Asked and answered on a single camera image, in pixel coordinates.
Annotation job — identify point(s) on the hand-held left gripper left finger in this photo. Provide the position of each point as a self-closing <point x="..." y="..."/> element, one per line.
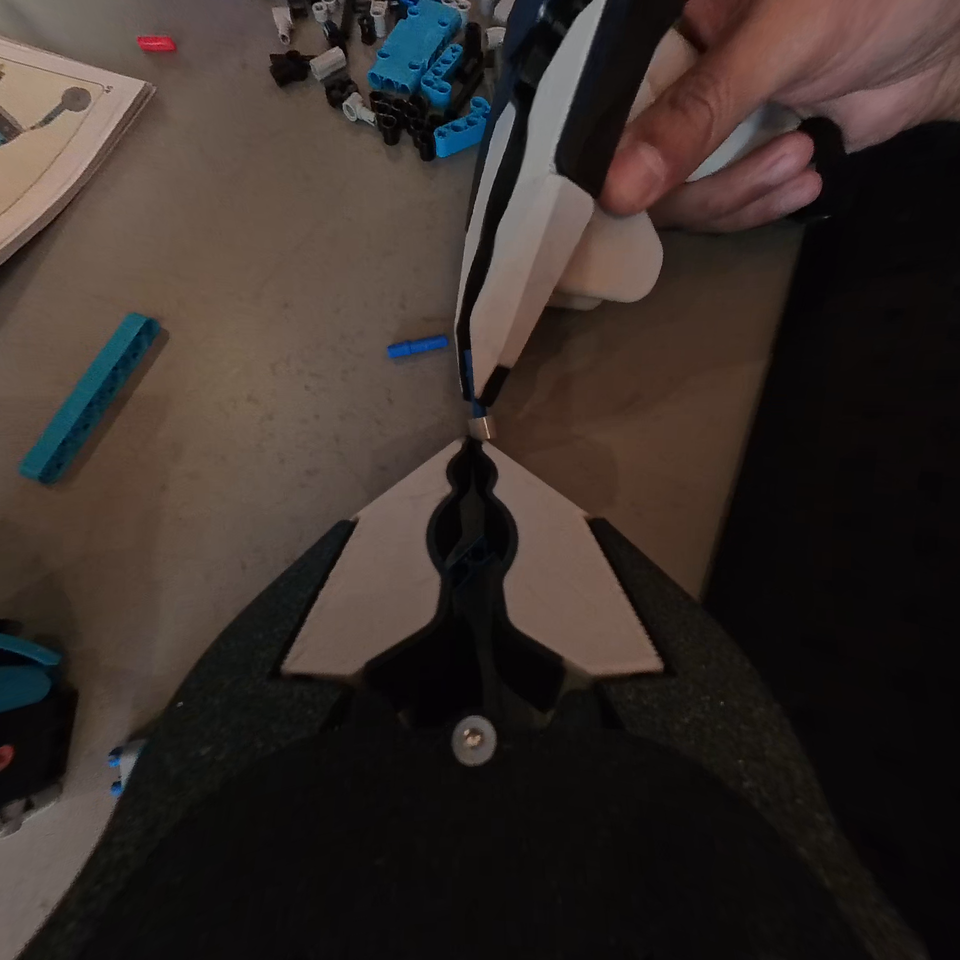
<point x="367" y="600"/>

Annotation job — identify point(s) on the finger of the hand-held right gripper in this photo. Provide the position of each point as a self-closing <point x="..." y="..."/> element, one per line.
<point x="525" y="262"/>
<point x="472" y="240"/>

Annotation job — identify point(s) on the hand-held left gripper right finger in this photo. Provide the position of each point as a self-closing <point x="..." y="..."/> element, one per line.
<point x="577" y="600"/>

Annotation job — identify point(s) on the small blue perforated beam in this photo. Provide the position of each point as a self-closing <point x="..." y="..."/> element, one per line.
<point x="469" y="559"/>

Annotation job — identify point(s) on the small blue pin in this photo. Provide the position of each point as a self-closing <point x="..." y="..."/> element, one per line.
<point x="474" y="390"/>
<point x="418" y="346"/>

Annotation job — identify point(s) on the pile of building pieces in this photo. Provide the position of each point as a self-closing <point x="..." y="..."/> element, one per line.
<point x="412" y="60"/>

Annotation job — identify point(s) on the blue toy robot model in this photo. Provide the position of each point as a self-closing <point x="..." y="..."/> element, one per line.
<point x="30" y="712"/>

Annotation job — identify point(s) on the person's right hand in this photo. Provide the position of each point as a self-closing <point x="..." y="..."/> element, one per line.
<point x="825" y="67"/>

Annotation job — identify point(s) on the black perforated office chair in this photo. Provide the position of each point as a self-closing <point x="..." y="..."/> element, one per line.
<point x="862" y="525"/>

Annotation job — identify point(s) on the thick teal perforated beam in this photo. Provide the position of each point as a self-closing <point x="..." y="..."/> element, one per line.
<point x="90" y="397"/>

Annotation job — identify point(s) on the small red piece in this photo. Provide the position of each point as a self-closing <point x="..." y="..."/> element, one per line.
<point x="156" y="43"/>

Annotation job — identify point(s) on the instruction booklet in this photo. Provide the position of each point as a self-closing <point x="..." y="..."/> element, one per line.
<point x="52" y="142"/>

